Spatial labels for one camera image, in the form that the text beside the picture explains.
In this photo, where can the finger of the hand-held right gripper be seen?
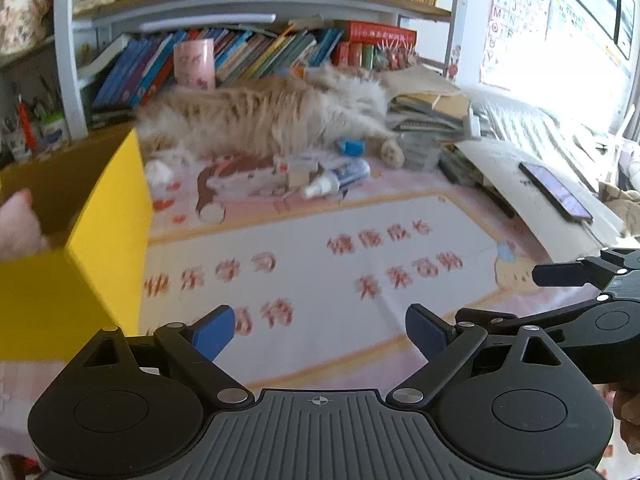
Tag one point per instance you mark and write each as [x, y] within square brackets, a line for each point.
[550, 317]
[560, 275]

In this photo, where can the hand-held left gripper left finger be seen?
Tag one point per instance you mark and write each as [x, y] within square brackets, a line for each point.
[215, 332]

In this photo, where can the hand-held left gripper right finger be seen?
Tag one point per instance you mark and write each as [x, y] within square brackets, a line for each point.
[425, 332]

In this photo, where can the yellow cardboard box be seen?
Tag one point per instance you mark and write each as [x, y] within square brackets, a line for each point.
[100, 260]

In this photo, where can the blue packet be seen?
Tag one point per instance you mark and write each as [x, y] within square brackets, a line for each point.
[351, 147]

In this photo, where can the pink plush toy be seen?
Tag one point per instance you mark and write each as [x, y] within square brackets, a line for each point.
[20, 230]

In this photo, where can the person's right hand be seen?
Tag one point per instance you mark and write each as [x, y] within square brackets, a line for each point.
[627, 410]

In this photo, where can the black smartphone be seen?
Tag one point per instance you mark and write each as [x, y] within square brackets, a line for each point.
[555, 192]

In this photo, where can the white board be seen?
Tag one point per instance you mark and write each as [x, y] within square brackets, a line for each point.
[500, 175]

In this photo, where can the printed desk mat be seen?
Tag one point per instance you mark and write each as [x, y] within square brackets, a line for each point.
[350, 230]

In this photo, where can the crumpled white tissue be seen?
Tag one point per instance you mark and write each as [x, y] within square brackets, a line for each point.
[159, 172]

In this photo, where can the white spray bottle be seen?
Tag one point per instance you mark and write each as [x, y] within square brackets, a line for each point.
[352, 170]

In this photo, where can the white small bottle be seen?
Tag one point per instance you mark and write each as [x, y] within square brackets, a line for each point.
[322, 185]

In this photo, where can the stack of notebooks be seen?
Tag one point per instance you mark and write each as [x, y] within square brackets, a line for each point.
[430, 105]

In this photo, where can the fluffy tan cat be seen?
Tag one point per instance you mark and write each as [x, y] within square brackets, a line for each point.
[250, 115]

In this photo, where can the pink cup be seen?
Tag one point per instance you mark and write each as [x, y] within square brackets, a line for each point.
[194, 65]

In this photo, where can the red bottle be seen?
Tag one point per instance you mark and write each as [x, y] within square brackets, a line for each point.
[27, 125]

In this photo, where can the row of colourful books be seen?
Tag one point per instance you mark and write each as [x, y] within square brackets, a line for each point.
[260, 55]

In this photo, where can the thick red book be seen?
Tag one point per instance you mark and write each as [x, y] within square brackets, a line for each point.
[382, 34]

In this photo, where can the floral ceramic figurine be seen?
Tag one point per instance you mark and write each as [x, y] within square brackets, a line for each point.
[22, 17]

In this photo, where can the alphabet wall poster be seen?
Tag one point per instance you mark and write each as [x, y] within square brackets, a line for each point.
[510, 20]

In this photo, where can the white bookshelf frame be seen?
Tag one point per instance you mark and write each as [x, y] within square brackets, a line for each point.
[67, 60]

